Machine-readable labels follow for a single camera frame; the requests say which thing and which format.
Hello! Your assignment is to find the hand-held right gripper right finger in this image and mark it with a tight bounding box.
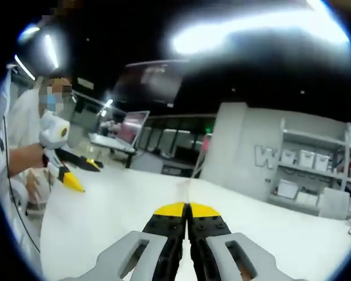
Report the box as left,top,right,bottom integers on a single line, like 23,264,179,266
187,202,285,281

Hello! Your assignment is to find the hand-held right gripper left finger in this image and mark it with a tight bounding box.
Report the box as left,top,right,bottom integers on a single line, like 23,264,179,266
95,201,190,281

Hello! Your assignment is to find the dark-legged table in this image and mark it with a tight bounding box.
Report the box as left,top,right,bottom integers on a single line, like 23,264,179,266
88,132,137,168

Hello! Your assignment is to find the grey low cabinet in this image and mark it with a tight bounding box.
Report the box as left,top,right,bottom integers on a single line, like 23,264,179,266
128,151,204,179

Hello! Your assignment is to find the monitor on stand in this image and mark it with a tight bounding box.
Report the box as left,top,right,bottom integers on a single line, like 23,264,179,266
120,109,151,148

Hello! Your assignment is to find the pink sign on stand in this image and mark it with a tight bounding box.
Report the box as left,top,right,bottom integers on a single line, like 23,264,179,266
190,133,214,180

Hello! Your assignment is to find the hanging dark screen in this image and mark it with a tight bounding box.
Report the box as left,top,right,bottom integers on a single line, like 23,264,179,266
113,59,184,105

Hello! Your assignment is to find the shelf with white bins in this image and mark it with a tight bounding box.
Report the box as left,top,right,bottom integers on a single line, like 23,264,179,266
276,122,351,213

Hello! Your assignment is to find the grey leaning panel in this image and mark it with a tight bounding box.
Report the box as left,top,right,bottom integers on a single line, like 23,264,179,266
318,186,351,220

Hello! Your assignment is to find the long ceiling light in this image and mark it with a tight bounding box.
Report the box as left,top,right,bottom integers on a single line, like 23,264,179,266
163,4,351,58

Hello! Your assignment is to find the black cable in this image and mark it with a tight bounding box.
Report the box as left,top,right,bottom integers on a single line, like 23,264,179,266
3,115,42,254

